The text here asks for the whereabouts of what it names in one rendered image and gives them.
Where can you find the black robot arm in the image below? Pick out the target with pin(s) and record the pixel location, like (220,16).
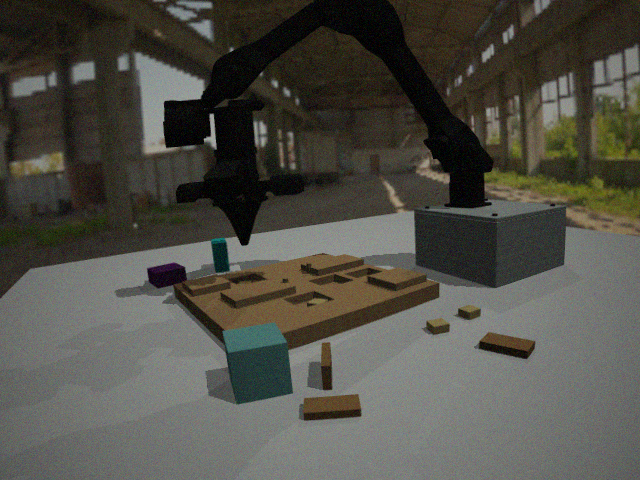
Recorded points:
(376,25)

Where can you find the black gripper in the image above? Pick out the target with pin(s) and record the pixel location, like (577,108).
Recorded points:
(242,214)

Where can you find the tan square puzzle board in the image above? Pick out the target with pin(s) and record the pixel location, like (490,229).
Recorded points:
(357,294)

